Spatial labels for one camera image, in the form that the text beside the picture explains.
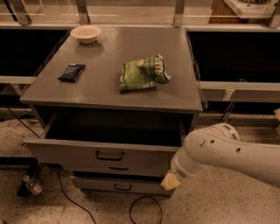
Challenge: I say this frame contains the grey drawer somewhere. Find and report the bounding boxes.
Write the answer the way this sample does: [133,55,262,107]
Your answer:
[24,111,185,177]
[70,176,174,197]

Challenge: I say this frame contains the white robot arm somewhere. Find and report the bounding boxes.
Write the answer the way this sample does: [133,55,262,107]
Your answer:
[161,123,280,191]

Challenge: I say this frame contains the grey bottom drawer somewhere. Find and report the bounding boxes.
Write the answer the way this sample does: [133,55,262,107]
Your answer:
[70,176,174,197]

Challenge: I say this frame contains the dark blue snack packet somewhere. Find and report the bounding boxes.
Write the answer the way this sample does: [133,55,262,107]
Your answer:
[58,64,85,82]

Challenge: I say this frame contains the black top drawer handle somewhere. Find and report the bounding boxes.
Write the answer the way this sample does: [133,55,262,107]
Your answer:
[95,150,124,161]

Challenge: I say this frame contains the black looped floor cable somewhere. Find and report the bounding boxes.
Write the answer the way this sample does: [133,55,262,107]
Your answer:
[129,195,163,224]

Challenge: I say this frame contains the grey drawer cabinet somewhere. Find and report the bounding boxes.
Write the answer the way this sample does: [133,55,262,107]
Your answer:
[21,27,202,183]

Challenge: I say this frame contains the wooden furniture top right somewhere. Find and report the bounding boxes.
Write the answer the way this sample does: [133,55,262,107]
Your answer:
[209,0,269,24]

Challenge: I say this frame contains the white bowl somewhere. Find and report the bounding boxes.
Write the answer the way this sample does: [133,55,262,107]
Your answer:
[70,24,102,44]

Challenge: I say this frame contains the metal railing frame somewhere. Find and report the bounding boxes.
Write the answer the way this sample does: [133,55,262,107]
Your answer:
[0,0,280,30]

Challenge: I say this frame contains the grey top drawer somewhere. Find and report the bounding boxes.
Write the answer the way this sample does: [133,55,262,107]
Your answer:
[24,111,185,177]

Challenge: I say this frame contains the green chip bag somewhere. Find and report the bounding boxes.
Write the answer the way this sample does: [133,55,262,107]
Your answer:
[119,54,171,93]

